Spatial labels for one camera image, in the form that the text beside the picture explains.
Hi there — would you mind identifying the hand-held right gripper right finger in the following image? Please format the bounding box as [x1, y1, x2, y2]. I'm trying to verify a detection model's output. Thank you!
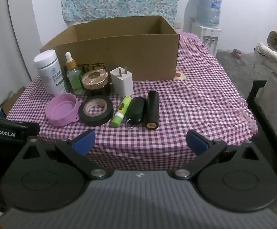
[172, 130, 261, 180]

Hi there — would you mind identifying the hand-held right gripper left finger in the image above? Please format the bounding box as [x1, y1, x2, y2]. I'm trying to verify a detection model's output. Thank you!
[17, 129, 114, 180]

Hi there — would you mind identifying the black tape roll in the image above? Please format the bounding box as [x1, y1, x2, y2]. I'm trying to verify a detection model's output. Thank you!
[79, 95, 114, 127]

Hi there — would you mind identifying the pink collapsible cup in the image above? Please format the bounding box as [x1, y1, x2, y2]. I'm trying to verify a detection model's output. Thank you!
[45, 94, 80, 127]

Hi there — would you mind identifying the green lip balm tube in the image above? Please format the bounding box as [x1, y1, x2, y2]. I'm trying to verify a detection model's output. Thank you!
[111, 95, 132, 128]

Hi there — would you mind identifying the green dropper bottle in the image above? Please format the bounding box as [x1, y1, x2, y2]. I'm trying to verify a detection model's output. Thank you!
[65, 52, 85, 95]

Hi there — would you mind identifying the white charger plug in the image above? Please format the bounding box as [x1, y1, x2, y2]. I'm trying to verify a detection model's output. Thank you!
[110, 67, 134, 97]

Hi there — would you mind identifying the brown cardboard box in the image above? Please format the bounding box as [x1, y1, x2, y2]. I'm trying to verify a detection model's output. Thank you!
[40, 15, 180, 83]

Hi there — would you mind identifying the small open cardboard box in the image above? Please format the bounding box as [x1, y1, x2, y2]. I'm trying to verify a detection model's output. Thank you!
[0, 86, 27, 115]

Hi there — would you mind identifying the purple checkered tablecloth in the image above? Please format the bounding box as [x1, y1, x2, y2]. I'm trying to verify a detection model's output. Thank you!
[6, 31, 258, 172]

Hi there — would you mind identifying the black cylinder roll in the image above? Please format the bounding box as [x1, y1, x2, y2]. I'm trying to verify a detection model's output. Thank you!
[146, 90, 159, 130]

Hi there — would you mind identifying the black key fob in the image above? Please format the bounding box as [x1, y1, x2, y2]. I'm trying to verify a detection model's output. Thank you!
[125, 97, 147, 130]

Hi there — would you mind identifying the round red white sticker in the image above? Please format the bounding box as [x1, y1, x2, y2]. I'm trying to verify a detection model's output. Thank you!
[173, 70, 187, 80]

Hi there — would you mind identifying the white supplement bottle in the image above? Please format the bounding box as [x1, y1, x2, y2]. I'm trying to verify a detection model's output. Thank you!
[33, 50, 67, 97]

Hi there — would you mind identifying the grey curtain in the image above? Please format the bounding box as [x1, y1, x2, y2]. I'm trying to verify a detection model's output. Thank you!
[0, 0, 42, 115]

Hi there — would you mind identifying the white water dispenser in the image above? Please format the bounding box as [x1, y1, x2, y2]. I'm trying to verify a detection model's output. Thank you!
[190, 21, 222, 58]

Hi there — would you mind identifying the white fleece blanket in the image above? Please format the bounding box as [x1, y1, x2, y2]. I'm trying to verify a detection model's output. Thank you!
[253, 42, 277, 86]

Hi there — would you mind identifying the teal floral cloth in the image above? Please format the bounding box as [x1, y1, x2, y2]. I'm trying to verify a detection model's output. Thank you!
[60, 0, 191, 24]

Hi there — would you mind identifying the black frame chair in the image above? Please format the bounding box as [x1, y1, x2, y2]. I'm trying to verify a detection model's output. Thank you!
[247, 80, 269, 130]

